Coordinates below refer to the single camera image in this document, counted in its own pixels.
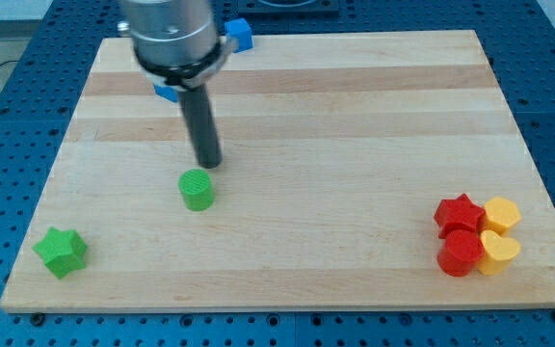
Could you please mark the red cylinder block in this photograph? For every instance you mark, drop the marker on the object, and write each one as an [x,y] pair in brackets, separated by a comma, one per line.
[460,253]

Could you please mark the green cylinder block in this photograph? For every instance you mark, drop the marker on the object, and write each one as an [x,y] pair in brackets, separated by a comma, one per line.
[196,189]

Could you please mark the yellow heart block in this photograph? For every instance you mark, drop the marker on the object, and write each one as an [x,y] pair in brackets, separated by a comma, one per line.
[499,253]

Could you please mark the green star block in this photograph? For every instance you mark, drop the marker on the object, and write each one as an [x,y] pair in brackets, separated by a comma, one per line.
[61,251]

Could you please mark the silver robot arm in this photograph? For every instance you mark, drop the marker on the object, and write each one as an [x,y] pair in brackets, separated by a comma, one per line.
[176,41]

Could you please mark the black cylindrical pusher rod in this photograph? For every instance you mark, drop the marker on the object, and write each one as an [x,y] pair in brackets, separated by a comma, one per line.
[197,113]

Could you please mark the yellow hexagon block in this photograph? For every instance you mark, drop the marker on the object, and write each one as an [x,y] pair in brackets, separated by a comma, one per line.
[501,216]

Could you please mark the blue block behind arm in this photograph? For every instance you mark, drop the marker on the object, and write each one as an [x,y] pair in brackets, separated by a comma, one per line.
[166,92]

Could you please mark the red star block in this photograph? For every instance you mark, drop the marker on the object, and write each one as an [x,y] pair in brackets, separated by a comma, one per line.
[460,213]

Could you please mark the blue cube block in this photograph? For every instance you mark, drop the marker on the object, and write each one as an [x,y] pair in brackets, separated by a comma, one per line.
[239,33]

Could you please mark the wooden board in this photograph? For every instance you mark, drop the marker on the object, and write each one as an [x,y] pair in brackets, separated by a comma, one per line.
[337,148]

